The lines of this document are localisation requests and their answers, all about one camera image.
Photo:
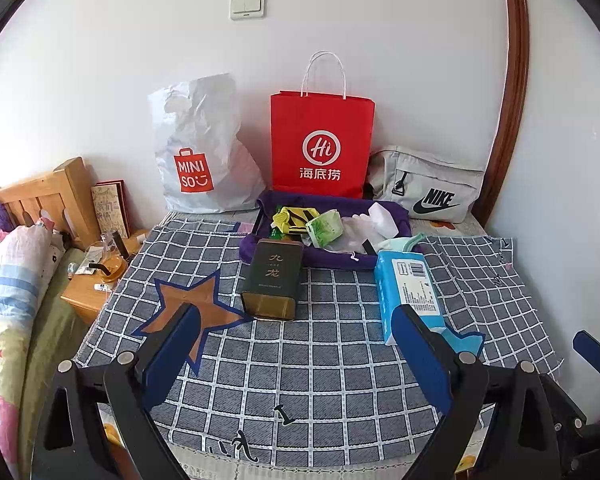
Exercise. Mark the grey waist bag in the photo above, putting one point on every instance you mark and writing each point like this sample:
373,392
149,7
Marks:
430,190

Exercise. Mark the white glove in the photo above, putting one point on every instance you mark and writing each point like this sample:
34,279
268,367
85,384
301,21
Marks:
355,232

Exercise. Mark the illustrated book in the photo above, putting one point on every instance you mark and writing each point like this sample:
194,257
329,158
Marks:
110,207

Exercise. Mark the wooden bed headboard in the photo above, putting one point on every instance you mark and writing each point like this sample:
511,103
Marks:
40,195

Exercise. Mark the white wall switch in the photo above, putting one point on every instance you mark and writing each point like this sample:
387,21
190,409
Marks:
248,6

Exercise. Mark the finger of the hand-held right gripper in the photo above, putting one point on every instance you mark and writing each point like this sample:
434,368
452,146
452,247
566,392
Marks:
565,405
597,355

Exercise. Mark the red paper bag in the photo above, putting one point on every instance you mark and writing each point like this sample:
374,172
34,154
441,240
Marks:
322,135

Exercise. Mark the small white packets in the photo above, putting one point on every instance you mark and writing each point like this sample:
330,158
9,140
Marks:
84,270

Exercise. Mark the white cartoon printed sheet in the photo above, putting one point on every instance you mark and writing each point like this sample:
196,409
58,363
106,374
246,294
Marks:
280,467

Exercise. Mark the clear glass cup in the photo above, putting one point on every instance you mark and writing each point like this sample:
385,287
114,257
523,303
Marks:
111,242

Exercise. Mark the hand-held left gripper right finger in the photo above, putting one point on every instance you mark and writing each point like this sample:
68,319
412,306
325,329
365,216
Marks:
425,360

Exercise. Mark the black yellow striped cloth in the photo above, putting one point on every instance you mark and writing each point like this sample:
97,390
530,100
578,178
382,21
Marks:
300,219

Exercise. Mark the grey plaid star cloth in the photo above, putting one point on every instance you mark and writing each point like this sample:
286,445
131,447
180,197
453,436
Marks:
305,385

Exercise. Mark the purple fabric storage basket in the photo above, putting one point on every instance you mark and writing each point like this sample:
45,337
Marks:
325,257

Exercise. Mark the light green cloth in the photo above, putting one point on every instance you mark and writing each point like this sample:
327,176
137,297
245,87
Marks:
400,242

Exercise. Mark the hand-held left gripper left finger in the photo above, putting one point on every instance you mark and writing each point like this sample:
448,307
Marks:
172,355

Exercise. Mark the dark tea tin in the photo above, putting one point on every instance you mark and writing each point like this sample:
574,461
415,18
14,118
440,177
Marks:
272,275

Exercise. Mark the white foam block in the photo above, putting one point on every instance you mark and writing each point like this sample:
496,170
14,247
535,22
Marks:
384,219

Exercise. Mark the wooden nightstand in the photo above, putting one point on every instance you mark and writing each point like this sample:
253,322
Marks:
87,302

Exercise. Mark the pastel patterned quilt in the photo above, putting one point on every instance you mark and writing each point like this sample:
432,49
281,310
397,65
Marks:
5,285

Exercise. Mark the white plastic shopping bag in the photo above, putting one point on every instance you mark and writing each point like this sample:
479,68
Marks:
205,135

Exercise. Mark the blue wet wipes pack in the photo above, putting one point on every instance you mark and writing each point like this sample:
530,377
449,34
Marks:
405,285

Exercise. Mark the green tissue pack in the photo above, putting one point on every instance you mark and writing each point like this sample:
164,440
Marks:
325,227

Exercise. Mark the brown wooden door frame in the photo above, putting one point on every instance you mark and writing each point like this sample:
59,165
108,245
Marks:
512,85

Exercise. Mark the yellow mesh bag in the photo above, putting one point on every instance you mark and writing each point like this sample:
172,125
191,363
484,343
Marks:
281,221

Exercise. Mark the green bed sheet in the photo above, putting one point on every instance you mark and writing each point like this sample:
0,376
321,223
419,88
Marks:
50,330

